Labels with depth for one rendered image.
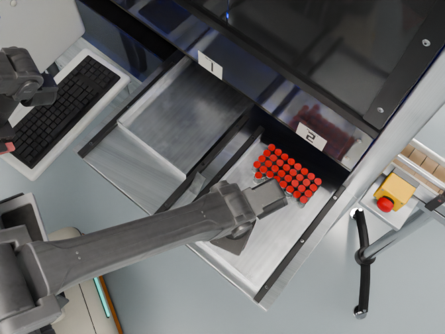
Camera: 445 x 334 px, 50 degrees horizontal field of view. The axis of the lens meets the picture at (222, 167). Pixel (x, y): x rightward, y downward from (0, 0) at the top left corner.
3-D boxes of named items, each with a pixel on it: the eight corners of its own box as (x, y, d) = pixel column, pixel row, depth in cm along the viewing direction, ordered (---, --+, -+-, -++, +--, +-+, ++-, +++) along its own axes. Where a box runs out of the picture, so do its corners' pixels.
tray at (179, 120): (194, 52, 150) (194, 45, 147) (259, 99, 144) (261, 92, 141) (118, 126, 139) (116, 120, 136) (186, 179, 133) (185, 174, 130)
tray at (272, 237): (259, 140, 139) (259, 134, 135) (332, 194, 133) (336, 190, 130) (181, 227, 128) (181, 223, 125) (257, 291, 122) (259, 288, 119)
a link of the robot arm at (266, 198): (207, 187, 77) (232, 234, 75) (269, 154, 78) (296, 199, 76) (212, 201, 89) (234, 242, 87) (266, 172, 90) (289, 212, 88)
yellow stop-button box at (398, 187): (386, 176, 127) (396, 166, 120) (409, 193, 125) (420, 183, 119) (371, 197, 125) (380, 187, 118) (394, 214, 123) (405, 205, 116)
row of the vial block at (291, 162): (269, 148, 137) (271, 142, 133) (320, 186, 133) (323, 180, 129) (264, 154, 137) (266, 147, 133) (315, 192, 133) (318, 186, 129)
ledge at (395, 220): (383, 167, 139) (385, 165, 137) (422, 195, 136) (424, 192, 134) (357, 203, 134) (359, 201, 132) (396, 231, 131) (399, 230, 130)
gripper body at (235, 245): (259, 210, 95) (260, 201, 88) (239, 257, 93) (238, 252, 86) (230, 197, 97) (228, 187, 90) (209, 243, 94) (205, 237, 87)
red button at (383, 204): (380, 195, 123) (385, 190, 119) (393, 205, 122) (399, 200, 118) (372, 206, 122) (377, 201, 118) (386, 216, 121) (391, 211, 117)
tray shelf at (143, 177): (182, 47, 153) (182, 44, 151) (366, 178, 137) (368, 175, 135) (73, 152, 137) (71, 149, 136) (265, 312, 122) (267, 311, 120)
